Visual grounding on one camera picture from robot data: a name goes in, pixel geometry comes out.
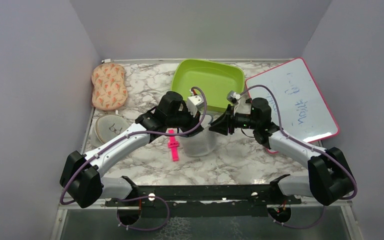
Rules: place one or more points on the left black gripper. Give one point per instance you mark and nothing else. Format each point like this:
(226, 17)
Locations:
(194, 123)

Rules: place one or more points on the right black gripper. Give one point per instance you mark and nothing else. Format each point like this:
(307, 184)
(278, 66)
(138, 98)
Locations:
(222, 126)

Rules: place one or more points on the white mesh laundry bag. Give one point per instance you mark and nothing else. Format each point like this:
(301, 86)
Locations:
(202, 143)

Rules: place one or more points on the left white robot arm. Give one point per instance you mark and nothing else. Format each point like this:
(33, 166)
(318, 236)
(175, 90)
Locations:
(82, 177)

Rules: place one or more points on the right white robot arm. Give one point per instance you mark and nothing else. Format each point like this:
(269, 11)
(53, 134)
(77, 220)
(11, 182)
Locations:
(329, 177)

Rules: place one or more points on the round beige mesh bag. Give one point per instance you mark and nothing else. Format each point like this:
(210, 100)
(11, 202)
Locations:
(107, 127)

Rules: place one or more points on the pink plastic clip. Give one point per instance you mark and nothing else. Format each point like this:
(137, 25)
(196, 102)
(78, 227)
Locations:
(173, 145)

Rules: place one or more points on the green plastic tray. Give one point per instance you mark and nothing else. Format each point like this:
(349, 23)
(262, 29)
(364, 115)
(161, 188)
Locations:
(215, 79)

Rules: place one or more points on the pink framed whiteboard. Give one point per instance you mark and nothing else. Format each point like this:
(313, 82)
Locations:
(296, 100)

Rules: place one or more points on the floral orange pouch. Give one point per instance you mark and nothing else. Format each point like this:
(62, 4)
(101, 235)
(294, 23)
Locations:
(109, 90)

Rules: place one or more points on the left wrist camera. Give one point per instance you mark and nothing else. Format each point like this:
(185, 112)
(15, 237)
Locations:
(194, 102)

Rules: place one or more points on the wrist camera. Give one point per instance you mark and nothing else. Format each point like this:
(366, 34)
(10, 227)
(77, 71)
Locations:
(194, 102)
(233, 97)

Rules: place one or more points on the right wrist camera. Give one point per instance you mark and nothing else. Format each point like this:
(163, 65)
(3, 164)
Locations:
(233, 97)

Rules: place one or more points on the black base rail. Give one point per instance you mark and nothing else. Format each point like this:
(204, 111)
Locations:
(196, 201)

